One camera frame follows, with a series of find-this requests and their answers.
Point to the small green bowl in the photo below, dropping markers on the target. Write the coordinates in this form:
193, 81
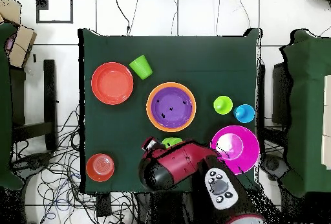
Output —
172, 141

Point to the large orange bowl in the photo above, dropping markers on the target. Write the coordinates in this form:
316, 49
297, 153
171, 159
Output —
149, 110

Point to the purple bowl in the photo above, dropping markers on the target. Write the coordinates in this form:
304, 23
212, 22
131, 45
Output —
172, 107

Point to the small orange bowl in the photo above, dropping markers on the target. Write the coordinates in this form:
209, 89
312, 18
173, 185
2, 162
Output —
100, 167

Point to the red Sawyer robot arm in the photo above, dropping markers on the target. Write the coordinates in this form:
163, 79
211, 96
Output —
181, 161

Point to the wide red-orange bowl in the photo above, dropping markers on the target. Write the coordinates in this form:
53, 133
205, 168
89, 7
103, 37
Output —
112, 83

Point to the black power strip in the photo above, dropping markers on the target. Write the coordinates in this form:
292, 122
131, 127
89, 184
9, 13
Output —
103, 204

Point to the lime green cup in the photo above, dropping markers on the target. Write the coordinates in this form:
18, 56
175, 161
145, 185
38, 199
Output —
223, 105

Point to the large pink bowl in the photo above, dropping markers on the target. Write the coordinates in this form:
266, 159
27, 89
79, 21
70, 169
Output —
240, 141

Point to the dark green tablecloth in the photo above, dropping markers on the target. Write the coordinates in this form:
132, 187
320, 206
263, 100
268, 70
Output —
194, 60

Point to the blue cup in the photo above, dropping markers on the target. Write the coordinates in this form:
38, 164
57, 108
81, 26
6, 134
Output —
244, 113

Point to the black stand base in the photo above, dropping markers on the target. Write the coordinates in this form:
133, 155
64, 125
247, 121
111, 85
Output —
272, 164
33, 163

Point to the green cloth covered table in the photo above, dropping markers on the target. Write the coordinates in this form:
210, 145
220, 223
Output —
4, 105
307, 105

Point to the cardboard box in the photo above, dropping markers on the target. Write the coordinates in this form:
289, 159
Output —
9, 9
22, 46

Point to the white box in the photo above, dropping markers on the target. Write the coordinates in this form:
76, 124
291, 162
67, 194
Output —
327, 120

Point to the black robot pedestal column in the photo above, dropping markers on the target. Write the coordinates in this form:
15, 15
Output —
165, 208

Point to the black chair frame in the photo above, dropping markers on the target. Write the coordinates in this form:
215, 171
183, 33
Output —
49, 99

